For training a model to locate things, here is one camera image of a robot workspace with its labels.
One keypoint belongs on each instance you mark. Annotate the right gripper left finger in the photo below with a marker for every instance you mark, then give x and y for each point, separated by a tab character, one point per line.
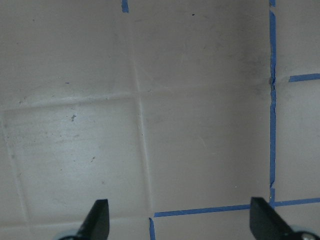
96	225

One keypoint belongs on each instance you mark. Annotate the brown paper table cover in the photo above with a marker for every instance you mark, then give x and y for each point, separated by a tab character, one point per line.
176	111

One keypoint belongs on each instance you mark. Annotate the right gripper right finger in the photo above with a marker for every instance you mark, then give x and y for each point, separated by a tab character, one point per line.
266	224

